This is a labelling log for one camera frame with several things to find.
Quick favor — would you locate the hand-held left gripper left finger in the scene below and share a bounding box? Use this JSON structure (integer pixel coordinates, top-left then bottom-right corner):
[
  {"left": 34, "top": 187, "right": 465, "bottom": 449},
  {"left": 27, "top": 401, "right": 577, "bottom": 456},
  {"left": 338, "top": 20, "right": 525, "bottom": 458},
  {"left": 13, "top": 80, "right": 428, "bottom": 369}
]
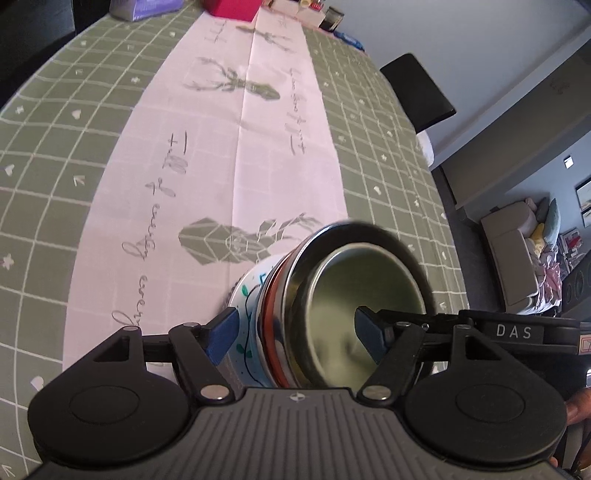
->
[{"left": 88, "top": 307, "right": 238, "bottom": 406}]

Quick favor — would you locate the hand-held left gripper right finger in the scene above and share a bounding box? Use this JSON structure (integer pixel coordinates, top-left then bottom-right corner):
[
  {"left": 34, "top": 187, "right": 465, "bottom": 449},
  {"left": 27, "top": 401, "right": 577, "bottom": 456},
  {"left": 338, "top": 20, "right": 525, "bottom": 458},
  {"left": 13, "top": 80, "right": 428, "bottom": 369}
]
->
[{"left": 355, "top": 305, "right": 502, "bottom": 406}]

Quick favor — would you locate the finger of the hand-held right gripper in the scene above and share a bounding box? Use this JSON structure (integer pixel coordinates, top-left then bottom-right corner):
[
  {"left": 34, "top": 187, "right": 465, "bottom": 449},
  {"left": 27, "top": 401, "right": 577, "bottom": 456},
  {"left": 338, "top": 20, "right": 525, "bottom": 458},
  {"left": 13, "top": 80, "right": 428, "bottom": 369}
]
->
[{"left": 427, "top": 310, "right": 462, "bottom": 329}]

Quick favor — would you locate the white fruit-printed plate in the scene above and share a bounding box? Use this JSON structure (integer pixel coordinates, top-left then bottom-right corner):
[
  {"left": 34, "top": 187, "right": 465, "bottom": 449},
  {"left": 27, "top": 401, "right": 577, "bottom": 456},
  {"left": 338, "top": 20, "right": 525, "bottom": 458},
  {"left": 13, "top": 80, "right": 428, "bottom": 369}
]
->
[{"left": 228, "top": 255, "right": 296, "bottom": 388}]

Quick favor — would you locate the green ceramic bowl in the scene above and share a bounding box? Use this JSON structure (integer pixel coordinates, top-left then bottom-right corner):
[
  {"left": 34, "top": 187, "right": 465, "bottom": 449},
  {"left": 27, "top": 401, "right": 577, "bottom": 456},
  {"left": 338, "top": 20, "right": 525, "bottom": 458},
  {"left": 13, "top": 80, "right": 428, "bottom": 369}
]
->
[{"left": 302, "top": 244, "right": 428, "bottom": 388}]

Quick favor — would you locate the blue steel bowl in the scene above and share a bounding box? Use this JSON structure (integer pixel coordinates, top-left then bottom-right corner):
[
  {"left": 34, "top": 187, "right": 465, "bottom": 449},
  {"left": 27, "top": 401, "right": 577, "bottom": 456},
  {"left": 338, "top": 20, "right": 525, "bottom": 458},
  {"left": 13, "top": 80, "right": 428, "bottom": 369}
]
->
[{"left": 281, "top": 222, "right": 435, "bottom": 388}]

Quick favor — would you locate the person's right hand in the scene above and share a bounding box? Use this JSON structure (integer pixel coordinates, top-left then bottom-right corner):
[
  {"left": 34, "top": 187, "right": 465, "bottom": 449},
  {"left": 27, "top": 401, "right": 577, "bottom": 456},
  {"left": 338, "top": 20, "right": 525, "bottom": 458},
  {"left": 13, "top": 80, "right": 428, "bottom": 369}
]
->
[{"left": 566, "top": 387, "right": 591, "bottom": 425}]

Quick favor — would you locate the beige sofa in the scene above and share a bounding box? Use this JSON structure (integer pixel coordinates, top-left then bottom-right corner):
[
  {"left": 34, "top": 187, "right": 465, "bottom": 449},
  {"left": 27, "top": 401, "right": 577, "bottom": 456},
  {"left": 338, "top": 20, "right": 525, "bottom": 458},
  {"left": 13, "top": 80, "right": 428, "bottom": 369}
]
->
[{"left": 480, "top": 198, "right": 564, "bottom": 315}]

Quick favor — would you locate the white chair cushion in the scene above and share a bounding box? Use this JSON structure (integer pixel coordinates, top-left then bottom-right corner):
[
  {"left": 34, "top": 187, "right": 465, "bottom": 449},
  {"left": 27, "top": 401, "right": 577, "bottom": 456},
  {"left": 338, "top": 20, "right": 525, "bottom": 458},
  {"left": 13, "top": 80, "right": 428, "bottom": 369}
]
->
[{"left": 416, "top": 131, "right": 435, "bottom": 167}]

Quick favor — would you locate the black chair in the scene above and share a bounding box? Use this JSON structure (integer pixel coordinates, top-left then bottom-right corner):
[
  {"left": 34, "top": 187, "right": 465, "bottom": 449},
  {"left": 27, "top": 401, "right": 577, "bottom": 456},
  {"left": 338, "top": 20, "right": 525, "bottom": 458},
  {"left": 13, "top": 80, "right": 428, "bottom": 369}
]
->
[
  {"left": 379, "top": 53, "right": 457, "bottom": 134},
  {"left": 0, "top": 0, "right": 77, "bottom": 109}
]

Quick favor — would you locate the green checked tablecloth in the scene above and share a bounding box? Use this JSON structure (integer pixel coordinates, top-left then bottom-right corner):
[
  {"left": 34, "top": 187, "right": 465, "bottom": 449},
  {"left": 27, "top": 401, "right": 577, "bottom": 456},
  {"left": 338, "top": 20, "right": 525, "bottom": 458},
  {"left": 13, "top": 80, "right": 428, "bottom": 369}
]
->
[{"left": 0, "top": 0, "right": 472, "bottom": 435}]

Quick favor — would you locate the glass jar with tag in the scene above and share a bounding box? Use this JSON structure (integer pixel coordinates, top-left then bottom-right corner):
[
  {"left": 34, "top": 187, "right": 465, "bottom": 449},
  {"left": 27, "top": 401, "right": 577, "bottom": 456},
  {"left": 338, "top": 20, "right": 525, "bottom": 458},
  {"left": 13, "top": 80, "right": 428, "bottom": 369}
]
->
[{"left": 323, "top": 7, "right": 346, "bottom": 34}]

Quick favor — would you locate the pink box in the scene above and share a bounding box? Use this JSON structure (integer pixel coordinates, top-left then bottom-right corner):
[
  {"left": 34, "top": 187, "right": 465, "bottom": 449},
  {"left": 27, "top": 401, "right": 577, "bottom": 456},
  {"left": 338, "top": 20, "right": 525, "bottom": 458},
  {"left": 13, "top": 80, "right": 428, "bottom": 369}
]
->
[{"left": 203, "top": 0, "right": 262, "bottom": 23}]

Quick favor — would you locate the white storage box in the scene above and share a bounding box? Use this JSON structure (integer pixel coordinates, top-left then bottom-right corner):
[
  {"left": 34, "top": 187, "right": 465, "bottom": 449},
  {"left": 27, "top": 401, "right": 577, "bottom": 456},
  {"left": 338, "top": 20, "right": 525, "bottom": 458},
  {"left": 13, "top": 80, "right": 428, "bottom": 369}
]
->
[{"left": 270, "top": 0, "right": 326, "bottom": 31}]

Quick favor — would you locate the purple tissue pack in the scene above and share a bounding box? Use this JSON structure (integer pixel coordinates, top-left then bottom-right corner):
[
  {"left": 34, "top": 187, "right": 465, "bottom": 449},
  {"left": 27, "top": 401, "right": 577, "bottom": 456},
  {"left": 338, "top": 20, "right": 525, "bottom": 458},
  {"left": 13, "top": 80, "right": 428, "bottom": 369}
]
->
[{"left": 109, "top": 0, "right": 183, "bottom": 21}]

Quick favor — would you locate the framed wall picture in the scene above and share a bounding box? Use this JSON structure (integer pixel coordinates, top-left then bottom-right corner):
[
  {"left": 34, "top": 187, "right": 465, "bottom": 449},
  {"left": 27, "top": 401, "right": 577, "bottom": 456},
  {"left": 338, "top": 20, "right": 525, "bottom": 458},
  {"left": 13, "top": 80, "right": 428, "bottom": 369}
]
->
[{"left": 575, "top": 178, "right": 591, "bottom": 227}]

